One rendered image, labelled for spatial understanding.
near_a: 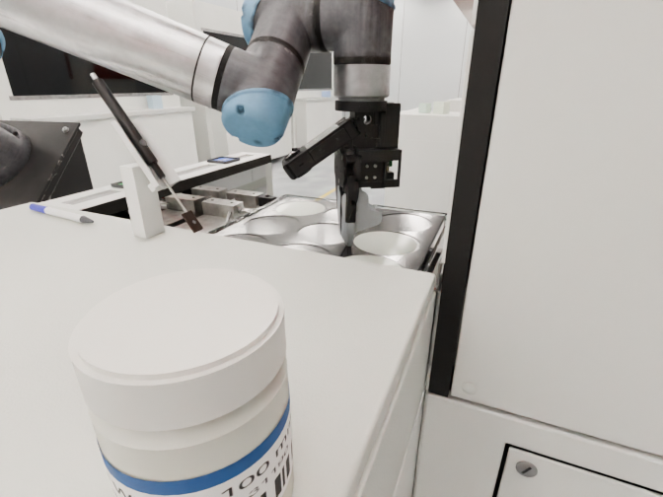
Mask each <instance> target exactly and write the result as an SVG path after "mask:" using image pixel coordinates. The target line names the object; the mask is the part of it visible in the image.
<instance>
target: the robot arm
mask: <svg viewBox="0 0 663 497"><path fill-rule="evenodd" d="M395 10H396V5H395V0H244V2H243V5H242V11H243V16H242V17H241V24H242V30H243V34H244V38H245V40H246V43H247V44H248V47H247V49H246V51H244V50H242V49H240V48H238V47H235V46H234V45H231V44H229V43H226V42H224V41H222V40H219V39H217V38H215V37H212V36H210V35H206V34H204V33H202V32H199V31H197V30H195V29H192V28H190V27H188V26H186V25H183V24H181V23H179V22H176V21H174V20H172V19H169V18H167V17H165V16H162V15H160V14H158V13H155V12H153V11H151V10H148V9H146V8H144V7H141V6H139V5H137V4H135V3H132V2H130V1H128V0H0V28H3V29H5V30H8V31H11V32H13V33H16V34H18V35H21V36H25V37H28V38H30V39H33V40H35V41H38V42H41V43H43V44H46V45H48V46H51V47H54V48H56V49H59V50H61V51H64V52H67V53H69V54H72V55H74V56H77V57H80V58H82V59H85V60H87V61H90V62H92V63H95V64H98V65H100V66H103V67H105V68H108V69H110V70H112V71H115V72H117V73H120V74H123V75H125V76H128V77H130V78H133V79H136V80H138V81H141V82H143V83H146V84H149V85H151V86H154V87H156V88H159V89H161V90H164V91H167V92H169V93H172V94H174V95H177V96H180V97H182V98H185V99H187V100H190V101H193V102H195V103H198V104H200V105H203V106H206V107H210V108H213V109H216V110H218V111H220V112H222V114H221V120H222V124H223V126H224V128H225V129H226V131H227V132H228V133H229V134H230V135H231V136H234V137H238V138H239V141H240V142H242V143H245V144H247V145H250V146H255V147H268V146H272V145H274V144H276V143H277V142H278V141H279V140H280V139H281V138H282V137H283V135H284V132H285V130H286V127H287V124H288V122H289V119H290V117H291V116H292V114H293V111H294V103H295V100H296V97H297V94H298V90H299V87H300V84H301V81H302V78H303V75H304V72H305V69H306V66H307V63H308V59H309V56H310V53H320V52H331V51H333V64H334V66H333V95H334V96H335V97H336V98H338V100H336V101H335V110H337V111H350V113H349V118H347V117H343V118H342V119H341V120H339V121H338V122H336V123H335V124H333V125H332V126H331V127H329V128H328V129H326V130H325V131H323V132H322V133H321V134H319V135H318V136H316V137H315V138H313V139H312V140H311V141H309V142H308V143H306V144H305V145H303V146H302V147H301V148H296V149H295V150H293V151H292V152H290V153H289V154H288V155H286V156H285V157H284V159H283V160H282V167H283V170H284V171H285V172H286V173H287V174H288V176H289V177H290V178H291V179H296V178H300V177H302V176H303V175H305V174H306V173H307V172H309V171H310V170H311V169H312V167H314V166H315V165H317V164H318V163H319V162H321V161H322V160H324V159H325V158H327V157H328V156H330V155H331V154H332V153H334V175H335V194H336V209H337V217H338V224H339V232H340V235H341V237H342V238H343V240H344V242H345V243H346V245H347V246H348V247H351V244H352V241H353V236H354V234H355V233H356V232H358V231H362V230H365V229H368V228H371V227H374V226H377V225H379V224H380V223H381V221H382V213H381V212H379V211H377V210H375V206H374V205H372V204H370V203H369V196H368V194H367V192H366V191H364V190H362V188H361V187H370V188H371V189H372V188H385V187H400V178H401V164H402V150H401V149H399V148H398V144H399V130H400V115H401V104H400V103H393V102H389V103H388V101H385V98H387V97H388V96H389V95H390V80H391V65H390V64H391V56H392V39H393V22H394V11H395ZM365 115H366V120H365V117H364V116H365ZM31 150H32V144H31V141H30V139H29V137H28V136H27V135H26V134H24V133H23V132H21V131H20V130H19V129H17V128H15V127H13V126H10V125H8V124H5V123H2V122H0V186H2V185H4V184H6V183H7V182H9V181H10V180H11V179H13V178H14V177H15V176H16V175H17V174H18V173H19V172H20V171H21V170H22V168H23V167H24V166H25V164H26V162H27V161H28V159H29V156H30V153H31ZM393 161H398V175H397V179H394V173H393V172H391V171H389V167H391V166H392V165H393Z"/></svg>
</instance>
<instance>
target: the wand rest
mask: <svg viewBox="0 0 663 497"><path fill-rule="evenodd" d="M132 123H133V125H134V126H135V128H136V129H137V130H138V132H139V133H140V135H141V136H142V138H143V139H144V140H145V141H146V142H147V145H148V147H149V148H150V150H151V151H152V153H153V154H154V156H155V157H156V159H157V160H158V163H157V164H158V165H159V167H160V168H161V170H162V171H163V173H164V174H165V176H166V177H165V179H166V181H167V182H168V184H169V185H170V187H172V186H173V185H174V184H175V183H177V182H179V181H180V180H181V179H180V177H179V176H178V174H177V173H176V171H175V170H174V168H173V167H172V165H171V164H170V162H169V161H168V159H167V158H166V156H165V155H164V153H163V152H162V150H161V149H160V147H159V146H158V144H157V143H156V141H155V139H154V138H153V136H152V135H151V133H150V132H149V130H148V129H147V127H146V126H145V124H144V123H143V121H142V120H141V118H138V119H136V120H134V121H132ZM111 125H112V126H113V128H114V129H115V131H116V132H117V134H118V135H119V137H120V138H121V140H122V141H123V143H124V144H125V146H126V147H127V149H128V150H129V152H130V153H131V155H132V156H133V158H134V159H135V160H136V162H137V163H132V164H128V165H123V166H119V169H120V174H121V178H122V183H123V188H124V192H125V197H126V201H127V206H128V211H129V215H130V220H131V224H132V229H133V234H134V237H138V238H143V239H148V238H150V237H152V236H155V235H157V234H160V233H162V232H164V231H165V228H164V222H163V217H162V211H161V206H160V200H159V195H158V191H160V190H162V189H166V188H168V187H167V186H166V184H165V183H164V181H163V180H162V179H159V178H158V176H157V175H156V173H155V172H154V170H153V169H152V168H151V167H149V166H147V164H146V163H145V162H144V160H143V159H142V157H141V156H140V154H139V153H138V151H137V150H136V148H135V146H134V145H133V144H132V142H131V141H130V139H129V138H128V136H127V135H126V133H125V132H124V130H123V129H122V127H121V126H120V125H119V124H118V122H117V121H116V120H115V121H113V122H111Z"/></svg>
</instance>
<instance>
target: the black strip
mask: <svg viewBox="0 0 663 497"><path fill-rule="evenodd" d="M268 163H271V155H268V156H264V157H261V158H257V159H254V160H251V161H247V162H244V163H241V164H238V165H234V166H231V167H227V168H224V169H221V170H217V171H214V172H210V173H207V174H203V175H200V176H197V177H191V178H187V179H184V180H180V181H179V182H177V183H175V184H174V185H173V186H172V190H173V191H174V193H178V192H181V191H184V190H187V189H190V188H193V187H196V186H200V185H203V184H206V183H209V182H212V181H215V180H218V179H220V178H225V177H228V176H231V175H234V174H238V173H241V172H244V171H247V170H250V169H253V168H256V167H259V166H262V165H265V164H268ZM158 195H159V198H163V197H166V196H169V195H172V193H171V192H170V190H169V189H168V188H166V189H162V190H160V191H158ZM126 209H128V206H127V201H126V197H122V198H120V199H116V200H113V201H109V202H106V203H103V204H99V205H96V206H92V207H89V208H85V209H82V210H80V211H86V212H91V213H97V214H102V215H110V214H113V213H116V212H119V211H122V210H126Z"/></svg>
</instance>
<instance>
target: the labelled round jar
mask: <svg viewBox="0 0 663 497"><path fill-rule="evenodd" d="M68 352H69V355H70V358H71V361H72V365H73V368H74V371H75V374H76V377H77V380H78V383H79V386H80V389H81V392H82V395H83V397H84V400H85V403H86V404H87V406H88V409H89V415H90V418H91V421H92V424H93V427H94V430H95V433H96V436H97V442H98V445H99V448H100V451H101V454H102V457H103V460H104V463H105V466H106V469H107V472H108V475H109V478H110V483H111V486H112V489H113V492H114V495H115V497H292V491H293V481H294V474H293V445H292V427H291V409H290V391H289V382H288V370H287V358H286V335H285V317H284V305H283V301H282V298H281V296H280V294H279V293H278V292H277V290H276V289H275V288H273V287H272V286H271V285H270V284H268V283H267V282H265V281H263V280H262V279H260V278H258V277H256V276H254V275H252V274H249V273H246V272H242V271H237V270H231V269H220V268H201V269H190V270H182V271H177V272H171V273H167V274H162V275H158V276H155V277H151V278H148V279H145V280H142V281H139V282H137V283H134V284H132V285H129V286H127V287H125V288H123V289H121V290H119V291H117V292H115V293H113V294H111V295H109V296H108V297H106V298H105V299H103V300H102V301H100V302H99V303H97V304H96V305H95V306H94V307H93V308H91V309H90V310H89V311H88V312H87V313H86V314H85V315H84V317H83V318H82V319H81V320H80V321H79V323H78V324H77V325H76V327H75V328H74V330H73V332H72V334H71V336H70V339H69V343H68Z"/></svg>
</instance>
